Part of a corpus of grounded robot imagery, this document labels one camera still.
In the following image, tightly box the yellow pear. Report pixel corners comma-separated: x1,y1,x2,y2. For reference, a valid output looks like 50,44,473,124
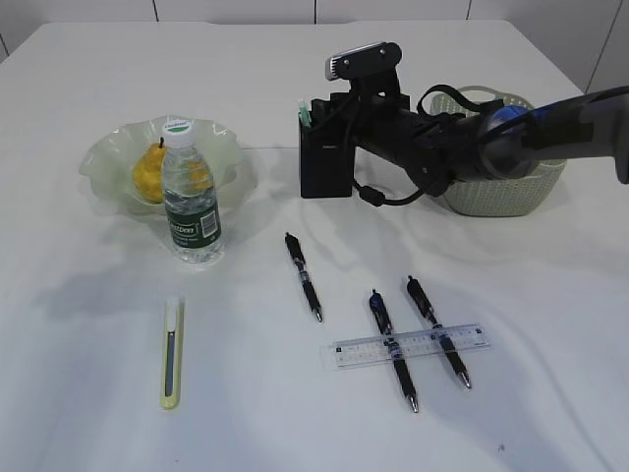
131,137,210,205

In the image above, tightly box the clear plastic ruler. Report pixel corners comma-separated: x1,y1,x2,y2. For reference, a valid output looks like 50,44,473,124
319,324,491,370

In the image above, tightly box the black pen far left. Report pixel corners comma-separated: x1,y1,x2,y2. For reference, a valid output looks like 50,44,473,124
284,232,323,323

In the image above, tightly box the yellow utility knife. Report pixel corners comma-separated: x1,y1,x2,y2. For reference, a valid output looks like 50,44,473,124
160,297,185,410

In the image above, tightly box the pale green woven basket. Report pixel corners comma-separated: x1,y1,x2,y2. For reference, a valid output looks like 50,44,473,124
429,86,567,217

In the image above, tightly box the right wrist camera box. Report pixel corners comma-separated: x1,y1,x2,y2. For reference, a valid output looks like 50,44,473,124
324,41,402,82

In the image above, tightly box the pale green wavy glass plate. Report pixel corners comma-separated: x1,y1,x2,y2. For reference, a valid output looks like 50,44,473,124
79,114,250,216

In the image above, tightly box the black pen under ruler left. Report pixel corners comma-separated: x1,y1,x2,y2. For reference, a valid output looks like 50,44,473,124
369,289,420,414

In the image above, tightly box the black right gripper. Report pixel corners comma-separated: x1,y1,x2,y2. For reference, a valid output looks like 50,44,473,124
310,73,486,198

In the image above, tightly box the black pen under ruler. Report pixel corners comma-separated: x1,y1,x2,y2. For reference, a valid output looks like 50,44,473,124
406,275,472,389
369,289,420,414

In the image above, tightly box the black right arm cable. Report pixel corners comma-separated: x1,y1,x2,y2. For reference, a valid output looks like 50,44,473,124
351,176,427,207

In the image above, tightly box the black pen under ruler right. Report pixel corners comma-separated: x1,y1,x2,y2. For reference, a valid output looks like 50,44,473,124
406,275,472,389

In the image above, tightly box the black square pen holder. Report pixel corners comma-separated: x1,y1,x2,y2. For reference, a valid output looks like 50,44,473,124
299,112,354,199

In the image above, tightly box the mint green utility knife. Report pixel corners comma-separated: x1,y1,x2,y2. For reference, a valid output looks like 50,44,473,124
298,98,313,129

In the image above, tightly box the clear water bottle green label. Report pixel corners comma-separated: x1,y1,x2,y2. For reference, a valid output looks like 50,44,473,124
161,119,223,264

